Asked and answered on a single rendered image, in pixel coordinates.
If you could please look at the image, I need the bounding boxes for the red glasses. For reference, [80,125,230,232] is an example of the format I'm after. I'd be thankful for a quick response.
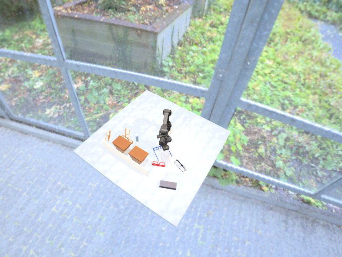
[151,161,164,167]

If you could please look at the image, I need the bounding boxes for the dark grey glasses frame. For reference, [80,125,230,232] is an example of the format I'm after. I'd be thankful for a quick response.
[174,160,186,172]

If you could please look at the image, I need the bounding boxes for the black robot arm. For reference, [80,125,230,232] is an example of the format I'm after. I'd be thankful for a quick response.
[159,109,172,146]

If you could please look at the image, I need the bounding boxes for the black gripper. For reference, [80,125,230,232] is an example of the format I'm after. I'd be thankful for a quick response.
[162,142,169,151]

